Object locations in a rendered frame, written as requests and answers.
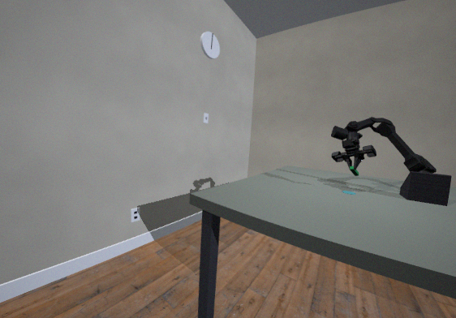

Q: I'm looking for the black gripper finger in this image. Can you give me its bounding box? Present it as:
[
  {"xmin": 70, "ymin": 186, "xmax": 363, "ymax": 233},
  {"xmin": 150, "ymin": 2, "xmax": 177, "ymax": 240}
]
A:
[
  {"xmin": 342, "ymin": 154, "xmax": 352, "ymax": 169},
  {"xmin": 354, "ymin": 153, "xmax": 364, "ymax": 170}
]

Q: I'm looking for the green rectangular post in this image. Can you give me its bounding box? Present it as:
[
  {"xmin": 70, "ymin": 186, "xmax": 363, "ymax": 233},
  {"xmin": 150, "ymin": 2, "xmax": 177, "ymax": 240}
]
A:
[{"xmin": 350, "ymin": 166, "xmax": 359, "ymax": 176}]

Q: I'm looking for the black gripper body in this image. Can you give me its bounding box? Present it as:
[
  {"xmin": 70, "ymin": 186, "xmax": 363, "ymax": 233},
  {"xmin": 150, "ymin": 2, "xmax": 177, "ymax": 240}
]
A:
[{"xmin": 332, "ymin": 145, "xmax": 376, "ymax": 162}]

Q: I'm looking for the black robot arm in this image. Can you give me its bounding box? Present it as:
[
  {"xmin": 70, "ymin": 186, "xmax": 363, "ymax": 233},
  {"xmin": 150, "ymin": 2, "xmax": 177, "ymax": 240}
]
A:
[{"xmin": 331, "ymin": 117, "xmax": 437, "ymax": 174}]

